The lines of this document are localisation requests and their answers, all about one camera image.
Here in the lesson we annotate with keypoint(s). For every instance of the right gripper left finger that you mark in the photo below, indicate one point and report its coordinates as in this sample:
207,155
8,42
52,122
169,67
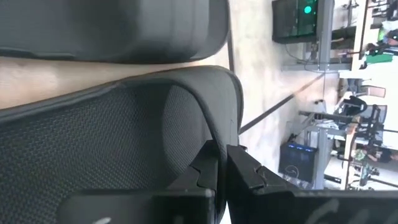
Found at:
192,205

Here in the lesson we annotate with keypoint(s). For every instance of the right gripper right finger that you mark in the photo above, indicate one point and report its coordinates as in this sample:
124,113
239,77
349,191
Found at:
255,199

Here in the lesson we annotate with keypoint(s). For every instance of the black rubber slide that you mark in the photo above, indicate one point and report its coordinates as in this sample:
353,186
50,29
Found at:
109,28
93,140

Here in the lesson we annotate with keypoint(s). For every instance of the blue-lit computer tower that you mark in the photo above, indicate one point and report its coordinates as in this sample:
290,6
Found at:
297,161

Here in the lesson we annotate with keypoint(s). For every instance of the grey office desk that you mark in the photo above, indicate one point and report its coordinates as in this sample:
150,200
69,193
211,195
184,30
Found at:
321,155
325,31

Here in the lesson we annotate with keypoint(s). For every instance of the black office chair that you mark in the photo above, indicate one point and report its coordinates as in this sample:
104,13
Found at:
354,105

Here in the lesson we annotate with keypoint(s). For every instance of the brown chair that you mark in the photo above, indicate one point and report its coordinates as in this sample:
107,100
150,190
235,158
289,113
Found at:
373,91

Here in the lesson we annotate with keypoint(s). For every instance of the green-lit computer tower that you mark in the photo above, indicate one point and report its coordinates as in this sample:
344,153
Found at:
295,21

